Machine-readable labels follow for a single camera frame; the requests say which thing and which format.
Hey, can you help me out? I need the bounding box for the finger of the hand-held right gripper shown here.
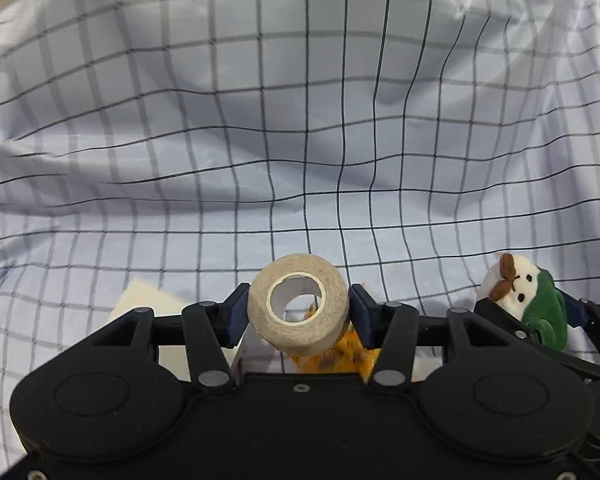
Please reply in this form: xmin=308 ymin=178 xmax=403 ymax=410
xmin=474 ymin=297 xmax=600 ymax=383
xmin=560 ymin=292 xmax=600 ymax=356

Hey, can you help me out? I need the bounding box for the white cardboard phone box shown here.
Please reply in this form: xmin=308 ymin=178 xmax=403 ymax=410
xmin=109 ymin=276 xmax=293 ymax=381

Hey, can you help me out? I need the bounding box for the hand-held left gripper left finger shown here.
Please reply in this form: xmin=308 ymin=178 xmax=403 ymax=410
xmin=87 ymin=284 xmax=253 ymax=391

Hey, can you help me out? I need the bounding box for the green plush toy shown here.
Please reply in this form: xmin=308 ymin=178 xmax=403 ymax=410
xmin=475 ymin=252 xmax=571 ymax=353

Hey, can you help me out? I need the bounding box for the blue checkered bed sheet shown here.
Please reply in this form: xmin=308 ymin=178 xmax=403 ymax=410
xmin=0 ymin=0 xmax=600 ymax=461

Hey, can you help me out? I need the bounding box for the beige tape roll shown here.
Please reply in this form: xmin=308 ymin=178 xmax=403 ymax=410
xmin=247 ymin=254 xmax=352 ymax=356

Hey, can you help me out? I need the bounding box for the orange embroidered pouch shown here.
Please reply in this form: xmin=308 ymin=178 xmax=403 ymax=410
xmin=285 ymin=305 xmax=383 ymax=376

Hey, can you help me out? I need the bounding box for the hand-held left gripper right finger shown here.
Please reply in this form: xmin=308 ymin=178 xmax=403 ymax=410
xmin=349 ymin=284 xmax=516 ymax=391

